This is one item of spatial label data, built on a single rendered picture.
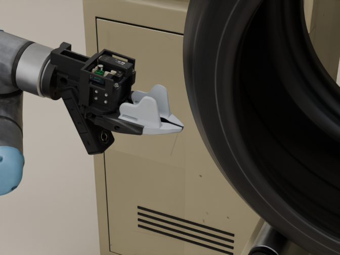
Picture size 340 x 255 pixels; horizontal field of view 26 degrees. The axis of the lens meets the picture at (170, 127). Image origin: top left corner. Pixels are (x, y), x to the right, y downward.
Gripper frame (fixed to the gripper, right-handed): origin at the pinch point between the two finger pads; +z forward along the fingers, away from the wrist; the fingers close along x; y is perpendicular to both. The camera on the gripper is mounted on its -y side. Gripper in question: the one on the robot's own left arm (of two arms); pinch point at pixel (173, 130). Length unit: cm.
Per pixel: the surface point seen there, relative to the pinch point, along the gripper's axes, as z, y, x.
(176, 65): -22, -26, 57
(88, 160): -68, -109, 106
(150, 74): -28, -31, 57
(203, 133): 7.4, 8.7, -9.8
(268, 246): 18.8, -5.1, -9.9
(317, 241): 24.6, 0.3, -11.6
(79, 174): -67, -108, 97
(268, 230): 17.8, -5.3, -7.0
